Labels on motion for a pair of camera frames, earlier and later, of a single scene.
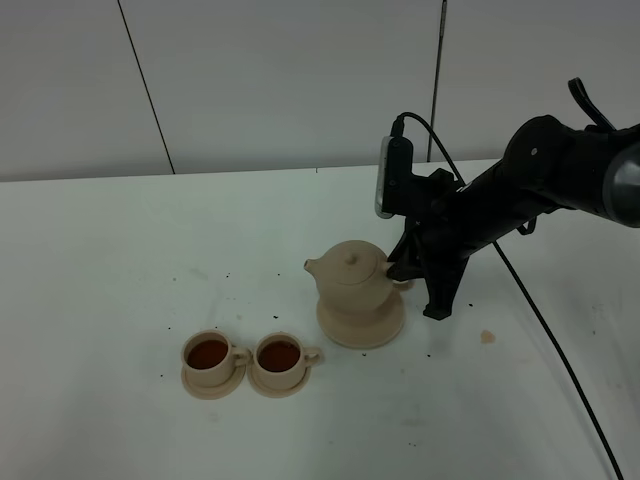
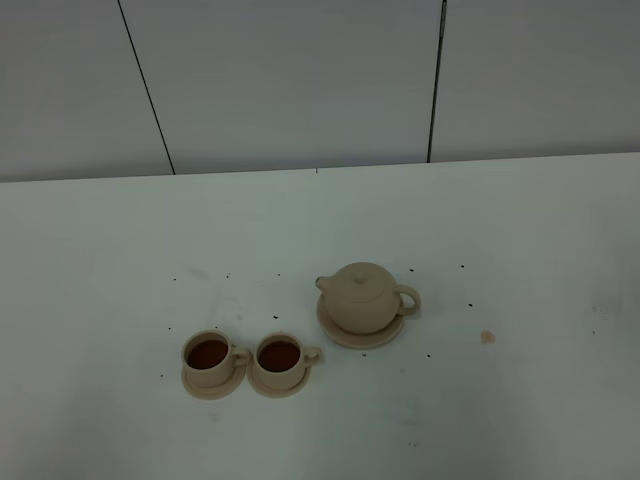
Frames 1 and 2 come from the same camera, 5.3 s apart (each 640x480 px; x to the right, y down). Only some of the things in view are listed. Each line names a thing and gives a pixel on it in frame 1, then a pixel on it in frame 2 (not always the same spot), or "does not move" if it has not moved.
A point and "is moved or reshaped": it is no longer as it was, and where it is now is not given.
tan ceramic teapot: x=358 y=296 is moved or reshaped
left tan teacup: x=210 y=359 does not move
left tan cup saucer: x=223 y=391 does not move
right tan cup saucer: x=282 y=392 does not move
